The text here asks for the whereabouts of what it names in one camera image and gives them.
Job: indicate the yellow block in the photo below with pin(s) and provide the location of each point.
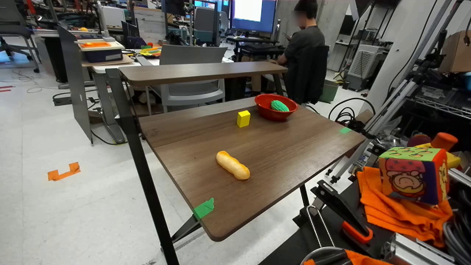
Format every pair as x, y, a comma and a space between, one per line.
243, 119

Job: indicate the grey divider panel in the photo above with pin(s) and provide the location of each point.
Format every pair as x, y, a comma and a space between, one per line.
75, 82

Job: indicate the green toy vegetable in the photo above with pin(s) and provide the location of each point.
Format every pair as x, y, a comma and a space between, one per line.
280, 106

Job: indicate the computer monitor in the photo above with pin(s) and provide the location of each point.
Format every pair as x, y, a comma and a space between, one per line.
253, 15

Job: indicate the green bin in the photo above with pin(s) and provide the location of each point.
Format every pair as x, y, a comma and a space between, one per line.
328, 91

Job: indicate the orange cloth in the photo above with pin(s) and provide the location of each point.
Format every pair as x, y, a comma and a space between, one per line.
391, 208

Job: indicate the large green tape piece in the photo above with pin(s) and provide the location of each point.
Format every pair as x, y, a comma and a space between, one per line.
203, 208

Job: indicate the cardboard box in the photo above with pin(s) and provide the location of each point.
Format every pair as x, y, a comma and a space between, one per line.
456, 52

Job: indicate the grey office chair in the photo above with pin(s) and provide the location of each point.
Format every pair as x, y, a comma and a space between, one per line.
191, 93

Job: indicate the brown wooden side table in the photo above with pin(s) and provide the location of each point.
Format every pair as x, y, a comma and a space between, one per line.
196, 71

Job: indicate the red bowl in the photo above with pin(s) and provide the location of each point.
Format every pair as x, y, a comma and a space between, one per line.
266, 110

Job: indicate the aluminium frame rail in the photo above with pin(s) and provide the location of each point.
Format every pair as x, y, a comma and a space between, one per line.
412, 68

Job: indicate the person in dark shirt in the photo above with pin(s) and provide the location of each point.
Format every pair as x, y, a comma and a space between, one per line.
305, 59

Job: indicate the colourful plush cube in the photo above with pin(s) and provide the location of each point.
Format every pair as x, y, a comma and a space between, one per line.
414, 172

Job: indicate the orange floor tape mark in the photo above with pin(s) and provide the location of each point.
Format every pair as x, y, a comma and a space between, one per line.
63, 172

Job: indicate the box with orange lid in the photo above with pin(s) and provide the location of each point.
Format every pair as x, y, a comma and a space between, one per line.
100, 49

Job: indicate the yellow toy squash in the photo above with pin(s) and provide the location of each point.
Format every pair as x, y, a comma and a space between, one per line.
233, 165

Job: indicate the small green tape piece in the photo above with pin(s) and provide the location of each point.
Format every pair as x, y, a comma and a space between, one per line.
344, 130

